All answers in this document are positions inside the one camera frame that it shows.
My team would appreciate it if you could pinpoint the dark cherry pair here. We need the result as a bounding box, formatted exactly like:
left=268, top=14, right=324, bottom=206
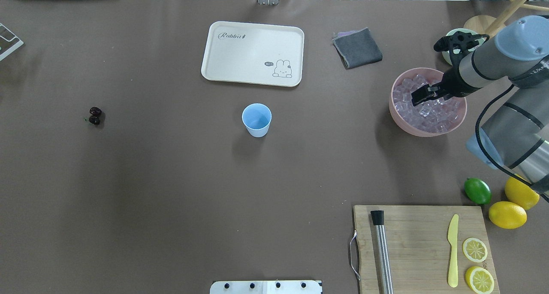
left=84, top=107, right=103, bottom=126

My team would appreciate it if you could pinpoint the mint green bowl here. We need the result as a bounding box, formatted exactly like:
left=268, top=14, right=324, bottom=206
left=442, top=28, right=486, bottom=66

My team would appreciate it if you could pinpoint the lemon slice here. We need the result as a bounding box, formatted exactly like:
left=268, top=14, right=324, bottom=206
left=462, top=237, right=488, bottom=263
left=465, top=266, right=495, bottom=294

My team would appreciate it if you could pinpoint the yellow plastic knife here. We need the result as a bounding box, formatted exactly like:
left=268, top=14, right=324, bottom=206
left=447, top=214, right=459, bottom=288

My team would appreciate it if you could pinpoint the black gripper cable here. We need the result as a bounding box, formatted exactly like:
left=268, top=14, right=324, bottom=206
left=475, top=85, right=549, bottom=202

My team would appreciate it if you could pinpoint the wooden cutting board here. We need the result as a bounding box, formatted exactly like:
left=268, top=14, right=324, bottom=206
left=353, top=205, right=490, bottom=294

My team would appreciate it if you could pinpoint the grey folded cloth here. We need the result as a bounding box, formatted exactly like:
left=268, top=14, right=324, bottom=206
left=332, top=27, right=383, bottom=69

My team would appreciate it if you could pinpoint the green lime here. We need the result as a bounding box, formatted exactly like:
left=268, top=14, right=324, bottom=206
left=464, top=177, right=492, bottom=205

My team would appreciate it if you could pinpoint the lemon slice lower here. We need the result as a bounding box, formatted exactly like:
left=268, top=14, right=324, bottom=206
left=465, top=266, right=495, bottom=294

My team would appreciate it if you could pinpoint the yellow lemon near board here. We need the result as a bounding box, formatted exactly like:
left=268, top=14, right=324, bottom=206
left=488, top=201, right=527, bottom=229

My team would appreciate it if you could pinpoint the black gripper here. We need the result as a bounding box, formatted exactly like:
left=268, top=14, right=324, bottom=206
left=410, top=67, right=465, bottom=107

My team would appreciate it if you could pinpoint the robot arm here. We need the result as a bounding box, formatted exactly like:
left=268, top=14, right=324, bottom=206
left=411, top=15, right=549, bottom=200

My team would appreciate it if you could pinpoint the cream rabbit tray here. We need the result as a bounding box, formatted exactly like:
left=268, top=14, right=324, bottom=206
left=201, top=21, right=305, bottom=87

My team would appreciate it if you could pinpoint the lemon slice upper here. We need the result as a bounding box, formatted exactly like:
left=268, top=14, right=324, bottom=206
left=462, top=237, right=488, bottom=263

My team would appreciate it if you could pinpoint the pink bowl of ice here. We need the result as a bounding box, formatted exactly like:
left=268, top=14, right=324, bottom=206
left=389, top=67, right=468, bottom=137

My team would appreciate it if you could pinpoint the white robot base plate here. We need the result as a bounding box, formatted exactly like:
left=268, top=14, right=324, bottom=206
left=209, top=280, right=323, bottom=294

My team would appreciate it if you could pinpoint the wooden glass stand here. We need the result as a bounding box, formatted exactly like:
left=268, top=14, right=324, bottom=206
left=463, top=0, right=549, bottom=37

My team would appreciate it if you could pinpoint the light blue plastic cup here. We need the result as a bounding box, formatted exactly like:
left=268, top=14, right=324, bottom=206
left=241, top=103, right=272, bottom=138

